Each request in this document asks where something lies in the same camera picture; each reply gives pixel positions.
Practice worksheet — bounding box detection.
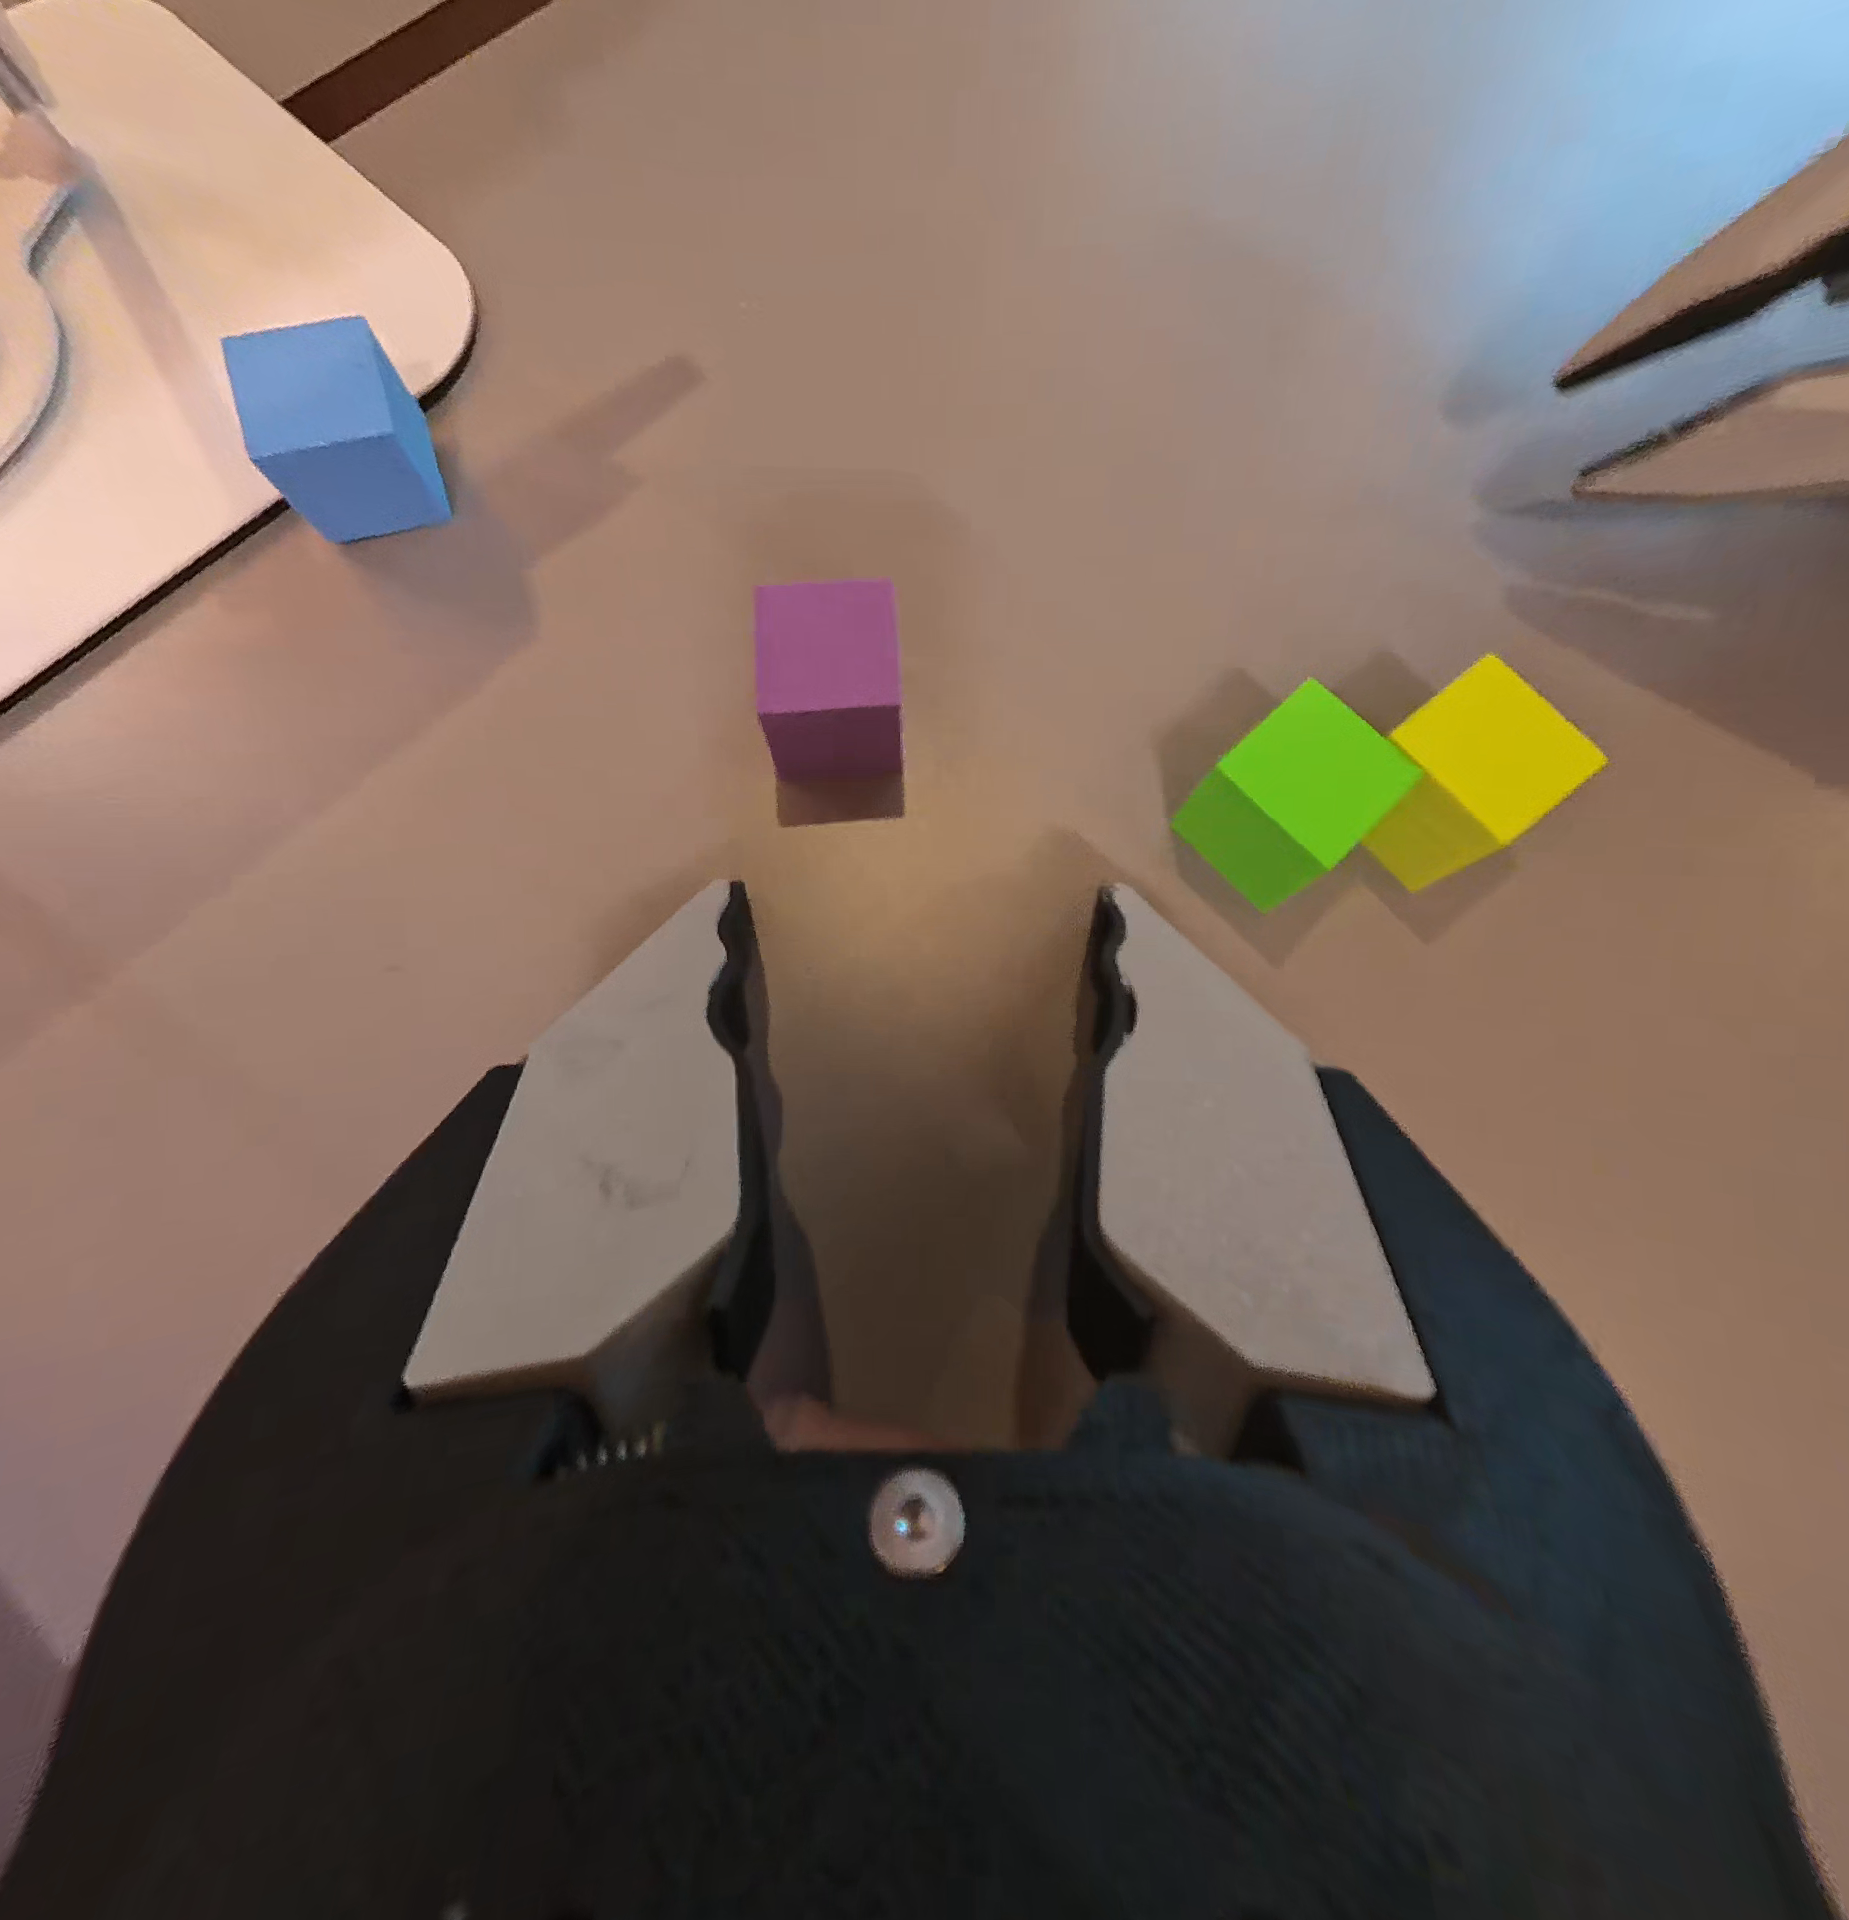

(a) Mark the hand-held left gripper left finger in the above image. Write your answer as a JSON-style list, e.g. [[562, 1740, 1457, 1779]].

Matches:
[[398, 878, 788, 1406]]

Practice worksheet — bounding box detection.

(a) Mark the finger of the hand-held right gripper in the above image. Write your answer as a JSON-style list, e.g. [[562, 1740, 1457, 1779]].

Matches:
[[1553, 112, 1849, 391], [1572, 350, 1849, 503]]

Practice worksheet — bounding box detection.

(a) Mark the yellow foam cube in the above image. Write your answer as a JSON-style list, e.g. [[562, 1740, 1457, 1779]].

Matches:
[[1358, 651, 1610, 895]]

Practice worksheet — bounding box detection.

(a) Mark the white document holder stand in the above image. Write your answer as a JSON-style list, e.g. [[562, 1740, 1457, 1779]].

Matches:
[[0, 0, 481, 737]]

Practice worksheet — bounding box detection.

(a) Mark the blue foam cube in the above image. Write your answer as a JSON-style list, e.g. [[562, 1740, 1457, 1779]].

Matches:
[[218, 315, 457, 546]]

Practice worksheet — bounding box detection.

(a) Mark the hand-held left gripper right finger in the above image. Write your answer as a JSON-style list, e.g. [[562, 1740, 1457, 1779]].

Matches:
[[1064, 883, 1440, 1422]]

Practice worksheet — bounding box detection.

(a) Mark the purple foam cube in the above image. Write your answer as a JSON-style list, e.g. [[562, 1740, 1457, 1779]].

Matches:
[[753, 579, 908, 782]]

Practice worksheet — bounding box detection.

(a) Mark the green foam cube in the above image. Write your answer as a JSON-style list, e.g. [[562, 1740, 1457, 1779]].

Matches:
[[1169, 675, 1424, 913]]

